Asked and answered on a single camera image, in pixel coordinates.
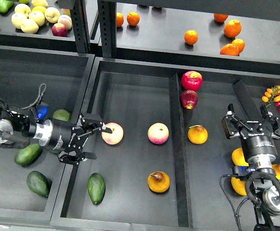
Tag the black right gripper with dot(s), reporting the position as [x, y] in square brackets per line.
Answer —
[256, 141]

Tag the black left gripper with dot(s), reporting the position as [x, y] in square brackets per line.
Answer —
[70, 139]

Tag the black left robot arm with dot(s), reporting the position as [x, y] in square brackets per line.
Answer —
[20, 125]

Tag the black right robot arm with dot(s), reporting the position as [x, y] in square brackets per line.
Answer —
[263, 190]

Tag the green avocado top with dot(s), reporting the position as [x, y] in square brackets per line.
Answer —
[62, 114]

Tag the yellow pear under gripper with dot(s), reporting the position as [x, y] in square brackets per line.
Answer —
[238, 158]

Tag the yellow pear upper right compartment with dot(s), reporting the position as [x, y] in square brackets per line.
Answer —
[197, 134]

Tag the green avocado long left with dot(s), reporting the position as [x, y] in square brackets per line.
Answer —
[27, 155]

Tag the dark green avocado bottom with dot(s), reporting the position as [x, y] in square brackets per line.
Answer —
[38, 183]

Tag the pale yellow pear front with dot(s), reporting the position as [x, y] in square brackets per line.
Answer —
[29, 26]

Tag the pale yellow pear middle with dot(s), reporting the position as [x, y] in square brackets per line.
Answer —
[38, 17]

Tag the pink apple left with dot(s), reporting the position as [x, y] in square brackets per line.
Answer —
[116, 136]

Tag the pink apple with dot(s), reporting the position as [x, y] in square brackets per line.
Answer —
[116, 136]
[158, 133]

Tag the cherry tomato bunch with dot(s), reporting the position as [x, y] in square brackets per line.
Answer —
[272, 96]

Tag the dark red apple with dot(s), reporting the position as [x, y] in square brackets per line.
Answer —
[189, 99]

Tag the pink apple right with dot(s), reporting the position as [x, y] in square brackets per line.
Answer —
[158, 133]

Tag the bright red apple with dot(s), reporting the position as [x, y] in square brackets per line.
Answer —
[191, 80]

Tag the orange front right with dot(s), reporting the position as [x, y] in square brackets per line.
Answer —
[230, 49]

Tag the orange right small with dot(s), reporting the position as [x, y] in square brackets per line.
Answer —
[239, 43]

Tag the black tray divider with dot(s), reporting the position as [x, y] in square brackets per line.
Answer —
[183, 200]

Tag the black middle tray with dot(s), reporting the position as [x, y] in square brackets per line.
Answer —
[136, 96]

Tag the black tray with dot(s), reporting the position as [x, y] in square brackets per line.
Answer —
[136, 96]
[22, 70]

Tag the black left tray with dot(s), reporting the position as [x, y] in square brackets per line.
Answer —
[22, 70]

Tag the large orange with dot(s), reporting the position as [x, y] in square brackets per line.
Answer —
[232, 28]

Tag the orange middle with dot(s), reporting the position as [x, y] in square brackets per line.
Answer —
[191, 37]

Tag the orange top right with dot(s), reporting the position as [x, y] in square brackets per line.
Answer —
[220, 18]

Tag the red apple on shelf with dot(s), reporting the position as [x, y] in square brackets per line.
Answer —
[59, 30]

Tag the peach on shelf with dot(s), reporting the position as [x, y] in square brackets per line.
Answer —
[65, 20]

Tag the orange far left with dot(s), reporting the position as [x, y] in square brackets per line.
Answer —
[119, 19]

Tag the black shelf post right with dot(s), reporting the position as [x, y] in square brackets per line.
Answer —
[107, 22]

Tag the black shelf post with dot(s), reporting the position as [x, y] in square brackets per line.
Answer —
[79, 22]
[107, 22]

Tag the black shelf post left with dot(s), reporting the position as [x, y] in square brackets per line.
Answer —
[79, 22]

